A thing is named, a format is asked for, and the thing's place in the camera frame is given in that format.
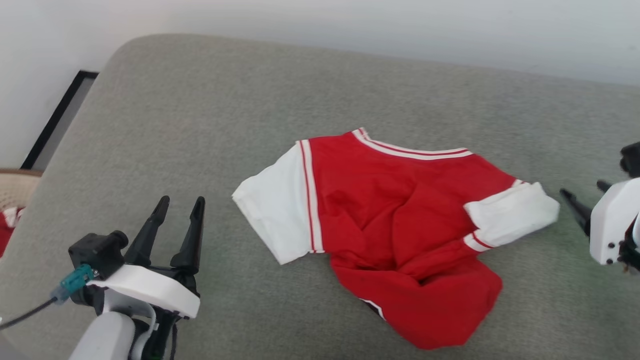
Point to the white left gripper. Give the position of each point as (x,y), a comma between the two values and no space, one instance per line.
(150,290)

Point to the grey fabric sofa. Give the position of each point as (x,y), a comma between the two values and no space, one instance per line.
(250,100)

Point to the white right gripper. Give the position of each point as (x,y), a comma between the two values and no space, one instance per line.
(612,220)

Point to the black skirting strip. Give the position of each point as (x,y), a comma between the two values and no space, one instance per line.
(55,122)

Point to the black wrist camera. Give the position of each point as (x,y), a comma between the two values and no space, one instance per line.
(97,252)
(631,159)

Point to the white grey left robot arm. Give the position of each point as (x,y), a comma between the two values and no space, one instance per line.
(107,335)

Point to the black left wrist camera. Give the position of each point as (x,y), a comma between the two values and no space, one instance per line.
(97,252)

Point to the beige laundry basket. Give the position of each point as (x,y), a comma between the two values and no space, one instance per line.
(17,187)

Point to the red cloth in basket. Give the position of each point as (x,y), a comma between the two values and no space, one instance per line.
(7,230)

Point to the red and white jersey garment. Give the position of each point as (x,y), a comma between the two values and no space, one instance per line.
(390,210)

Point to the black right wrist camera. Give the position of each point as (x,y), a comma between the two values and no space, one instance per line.
(631,159)

